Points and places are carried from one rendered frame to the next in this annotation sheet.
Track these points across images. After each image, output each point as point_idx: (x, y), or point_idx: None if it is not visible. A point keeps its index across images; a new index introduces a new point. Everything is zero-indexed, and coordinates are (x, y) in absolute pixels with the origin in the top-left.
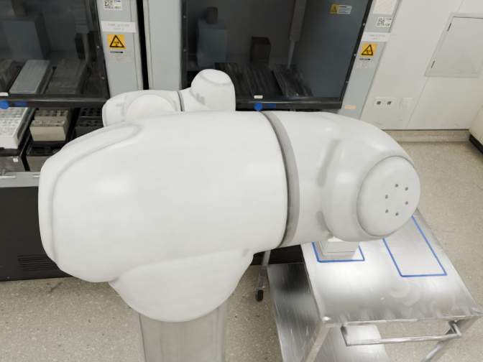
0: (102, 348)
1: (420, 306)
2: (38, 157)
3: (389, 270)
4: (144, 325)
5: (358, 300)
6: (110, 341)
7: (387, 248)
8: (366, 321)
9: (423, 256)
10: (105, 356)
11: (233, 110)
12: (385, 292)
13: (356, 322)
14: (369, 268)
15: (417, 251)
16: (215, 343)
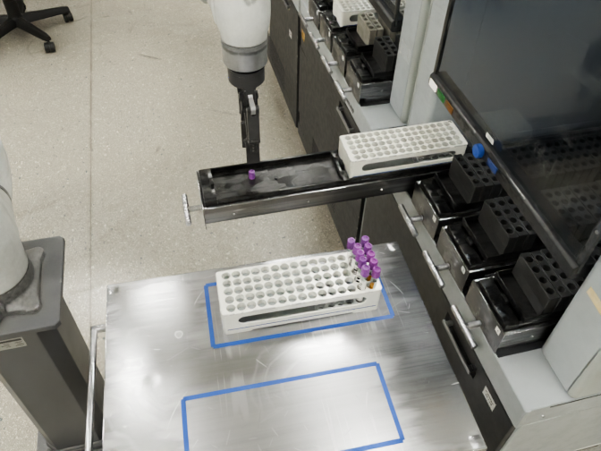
0: (254, 256)
1: (124, 416)
2: (336, 43)
3: (194, 382)
4: None
5: (139, 328)
6: (263, 260)
7: (242, 387)
8: (105, 334)
9: (229, 450)
10: (246, 260)
11: (232, 9)
12: (151, 368)
13: (105, 324)
14: (196, 352)
15: (241, 442)
16: None
